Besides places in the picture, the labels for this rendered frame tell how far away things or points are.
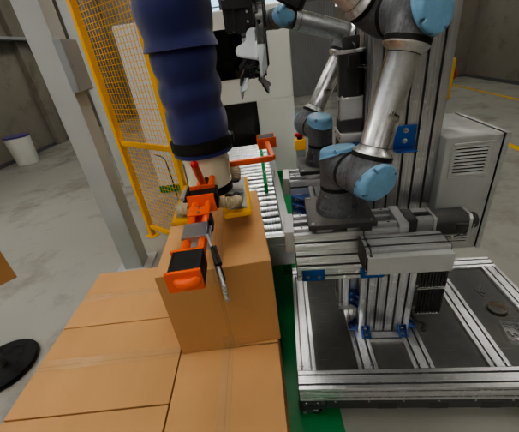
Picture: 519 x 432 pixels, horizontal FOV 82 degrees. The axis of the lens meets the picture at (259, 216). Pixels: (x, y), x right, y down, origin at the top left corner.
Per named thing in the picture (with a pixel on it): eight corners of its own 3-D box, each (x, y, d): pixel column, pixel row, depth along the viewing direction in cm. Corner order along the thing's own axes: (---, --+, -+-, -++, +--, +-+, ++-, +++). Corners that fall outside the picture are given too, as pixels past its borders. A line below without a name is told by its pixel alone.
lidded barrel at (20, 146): (26, 159, 691) (14, 134, 662) (47, 158, 684) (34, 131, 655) (9, 167, 648) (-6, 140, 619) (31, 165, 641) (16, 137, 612)
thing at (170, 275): (175, 267, 69) (170, 250, 66) (207, 263, 69) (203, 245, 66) (169, 294, 61) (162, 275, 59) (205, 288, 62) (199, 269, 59)
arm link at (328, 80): (299, 134, 148) (353, 15, 131) (288, 129, 161) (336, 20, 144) (318, 142, 153) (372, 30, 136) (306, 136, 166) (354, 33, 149)
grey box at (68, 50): (86, 89, 212) (68, 40, 197) (94, 88, 212) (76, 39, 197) (72, 93, 194) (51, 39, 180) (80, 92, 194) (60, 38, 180)
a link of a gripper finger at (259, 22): (258, 55, 60) (254, 15, 61) (266, 54, 59) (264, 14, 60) (254, 39, 55) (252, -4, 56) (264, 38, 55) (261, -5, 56)
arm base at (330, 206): (354, 197, 114) (354, 172, 109) (363, 216, 101) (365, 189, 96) (313, 200, 116) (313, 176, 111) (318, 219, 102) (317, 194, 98)
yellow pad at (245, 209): (225, 183, 138) (223, 172, 135) (247, 179, 138) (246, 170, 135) (224, 219, 108) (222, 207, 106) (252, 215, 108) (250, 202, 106)
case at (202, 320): (196, 262, 173) (179, 201, 154) (265, 252, 174) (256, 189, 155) (182, 354, 120) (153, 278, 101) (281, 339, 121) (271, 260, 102)
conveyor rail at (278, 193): (266, 151, 389) (265, 136, 380) (271, 151, 389) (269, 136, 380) (286, 261, 187) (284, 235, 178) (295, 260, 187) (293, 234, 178)
